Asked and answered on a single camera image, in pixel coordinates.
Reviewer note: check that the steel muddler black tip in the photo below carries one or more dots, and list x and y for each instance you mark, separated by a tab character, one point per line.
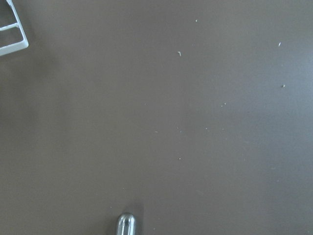
126	224

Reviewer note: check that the white cup rack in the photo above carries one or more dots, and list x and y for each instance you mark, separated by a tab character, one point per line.
12	35

